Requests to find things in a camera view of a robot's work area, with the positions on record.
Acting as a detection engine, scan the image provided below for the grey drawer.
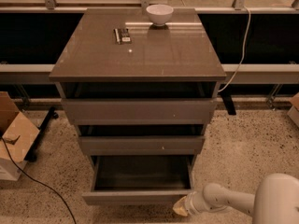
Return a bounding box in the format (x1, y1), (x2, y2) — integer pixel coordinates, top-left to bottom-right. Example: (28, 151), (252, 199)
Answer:
(82, 155), (194, 205)
(62, 99), (216, 125)
(78, 136), (205, 156)

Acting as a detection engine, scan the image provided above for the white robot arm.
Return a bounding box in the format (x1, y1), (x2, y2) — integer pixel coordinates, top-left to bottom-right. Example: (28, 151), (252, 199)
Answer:
(173, 174), (299, 224)

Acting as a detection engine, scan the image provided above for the grey drawer cabinet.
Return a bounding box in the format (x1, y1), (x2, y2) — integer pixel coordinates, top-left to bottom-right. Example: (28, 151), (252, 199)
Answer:
(49, 7), (227, 170)

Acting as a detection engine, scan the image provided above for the black stand leg right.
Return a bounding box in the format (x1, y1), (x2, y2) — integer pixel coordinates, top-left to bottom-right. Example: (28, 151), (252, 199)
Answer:
(221, 93), (236, 116)

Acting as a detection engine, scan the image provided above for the black stand leg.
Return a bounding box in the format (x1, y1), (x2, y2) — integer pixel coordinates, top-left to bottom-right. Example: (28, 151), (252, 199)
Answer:
(25, 106), (59, 162)
(221, 93), (236, 116)

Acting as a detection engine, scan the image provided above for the cardboard box at right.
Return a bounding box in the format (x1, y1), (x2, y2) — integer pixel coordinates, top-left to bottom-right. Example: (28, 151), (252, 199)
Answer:
(287, 92), (299, 127)

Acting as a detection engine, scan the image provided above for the black stand leg left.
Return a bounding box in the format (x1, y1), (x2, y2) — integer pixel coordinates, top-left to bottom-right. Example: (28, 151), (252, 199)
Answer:
(25, 106), (59, 162)

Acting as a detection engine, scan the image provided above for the open cardboard box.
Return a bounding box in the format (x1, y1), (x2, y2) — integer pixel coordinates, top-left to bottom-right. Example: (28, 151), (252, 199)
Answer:
(0, 91), (39, 181)

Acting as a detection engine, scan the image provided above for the small black packet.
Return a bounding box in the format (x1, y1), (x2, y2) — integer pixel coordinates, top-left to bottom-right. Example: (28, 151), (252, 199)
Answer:
(114, 28), (132, 44)

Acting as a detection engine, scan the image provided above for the white ceramic bowl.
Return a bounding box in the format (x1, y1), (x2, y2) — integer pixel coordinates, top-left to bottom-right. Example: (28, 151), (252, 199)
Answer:
(146, 4), (174, 26)

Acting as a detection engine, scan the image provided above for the metal window railing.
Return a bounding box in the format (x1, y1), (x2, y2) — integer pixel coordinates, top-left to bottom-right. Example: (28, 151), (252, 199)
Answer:
(0, 0), (299, 84)

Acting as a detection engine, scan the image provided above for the black floor cable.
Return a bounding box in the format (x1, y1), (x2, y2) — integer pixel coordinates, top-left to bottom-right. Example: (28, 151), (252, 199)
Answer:
(0, 137), (78, 224)

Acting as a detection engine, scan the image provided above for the white hanging cable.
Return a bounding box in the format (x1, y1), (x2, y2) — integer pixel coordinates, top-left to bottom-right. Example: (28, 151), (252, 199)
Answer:
(217, 7), (252, 94)

